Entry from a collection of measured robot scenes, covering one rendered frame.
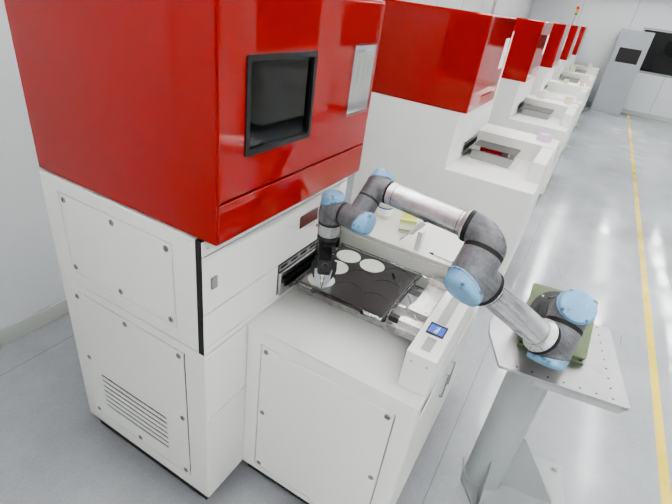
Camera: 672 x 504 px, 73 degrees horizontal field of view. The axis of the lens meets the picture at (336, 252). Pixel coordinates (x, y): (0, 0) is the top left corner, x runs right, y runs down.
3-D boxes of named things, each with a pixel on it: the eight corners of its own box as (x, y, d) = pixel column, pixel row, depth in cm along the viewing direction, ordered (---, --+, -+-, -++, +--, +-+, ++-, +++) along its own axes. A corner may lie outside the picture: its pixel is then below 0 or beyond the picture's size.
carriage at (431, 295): (394, 333, 153) (395, 327, 152) (429, 286, 182) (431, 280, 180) (416, 343, 150) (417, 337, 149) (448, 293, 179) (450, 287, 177)
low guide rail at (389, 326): (298, 290, 173) (298, 284, 171) (300, 288, 174) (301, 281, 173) (419, 345, 154) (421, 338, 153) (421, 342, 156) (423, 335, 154)
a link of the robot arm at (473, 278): (591, 338, 141) (486, 240, 119) (570, 381, 138) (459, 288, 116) (557, 330, 151) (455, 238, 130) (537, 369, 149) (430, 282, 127)
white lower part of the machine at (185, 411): (91, 424, 204) (58, 274, 163) (217, 330, 268) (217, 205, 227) (208, 511, 178) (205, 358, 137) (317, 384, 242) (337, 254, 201)
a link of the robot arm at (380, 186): (522, 218, 121) (371, 159, 143) (504, 252, 119) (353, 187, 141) (519, 235, 131) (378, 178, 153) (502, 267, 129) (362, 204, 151)
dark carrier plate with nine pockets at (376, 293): (297, 281, 165) (297, 279, 165) (342, 246, 192) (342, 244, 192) (381, 318, 152) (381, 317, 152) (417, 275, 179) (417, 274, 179)
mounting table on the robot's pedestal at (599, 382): (595, 352, 184) (609, 328, 178) (612, 436, 147) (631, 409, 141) (484, 318, 195) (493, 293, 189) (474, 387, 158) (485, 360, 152)
